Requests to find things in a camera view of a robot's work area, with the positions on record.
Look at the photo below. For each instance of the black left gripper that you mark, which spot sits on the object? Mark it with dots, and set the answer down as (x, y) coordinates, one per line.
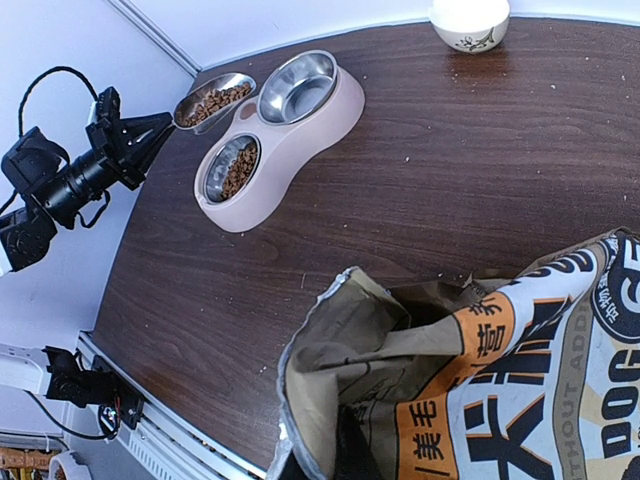
(127, 147)

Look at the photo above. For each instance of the metal food scoop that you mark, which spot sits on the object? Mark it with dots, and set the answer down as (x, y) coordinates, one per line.
(212, 102)

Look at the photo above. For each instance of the pet food bag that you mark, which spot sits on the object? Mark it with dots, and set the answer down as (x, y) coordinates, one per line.
(533, 377)

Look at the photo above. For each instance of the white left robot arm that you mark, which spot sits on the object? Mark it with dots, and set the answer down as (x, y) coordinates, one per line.
(59, 192)

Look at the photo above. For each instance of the pink double pet feeder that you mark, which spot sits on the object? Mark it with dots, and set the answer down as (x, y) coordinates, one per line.
(285, 149)

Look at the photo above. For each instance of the front steel feeder bowl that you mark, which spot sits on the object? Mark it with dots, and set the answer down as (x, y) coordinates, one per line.
(231, 168)

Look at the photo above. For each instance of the steel feeder bowl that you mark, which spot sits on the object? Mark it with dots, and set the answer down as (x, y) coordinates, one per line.
(298, 88)
(231, 168)

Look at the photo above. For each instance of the brown kibble pellets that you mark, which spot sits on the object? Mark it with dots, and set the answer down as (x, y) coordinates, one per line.
(215, 102)

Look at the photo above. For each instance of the rear steel feeder bowl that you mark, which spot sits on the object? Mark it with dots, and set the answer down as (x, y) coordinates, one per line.
(298, 88)

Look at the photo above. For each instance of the white triple bowl outside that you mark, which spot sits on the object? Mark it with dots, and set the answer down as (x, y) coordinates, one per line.
(66, 466)

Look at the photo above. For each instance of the white floral ceramic bowl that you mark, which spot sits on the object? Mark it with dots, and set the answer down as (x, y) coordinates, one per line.
(470, 26)

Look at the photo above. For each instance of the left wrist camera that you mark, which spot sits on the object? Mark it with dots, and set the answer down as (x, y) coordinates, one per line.
(105, 111)

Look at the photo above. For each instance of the left aluminium frame post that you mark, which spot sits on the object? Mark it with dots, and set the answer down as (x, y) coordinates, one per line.
(156, 35)

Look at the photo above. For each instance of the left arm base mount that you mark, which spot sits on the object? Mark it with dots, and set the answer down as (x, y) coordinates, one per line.
(118, 402)

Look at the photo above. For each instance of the front aluminium rail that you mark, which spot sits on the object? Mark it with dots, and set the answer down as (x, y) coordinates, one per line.
(165, 444)

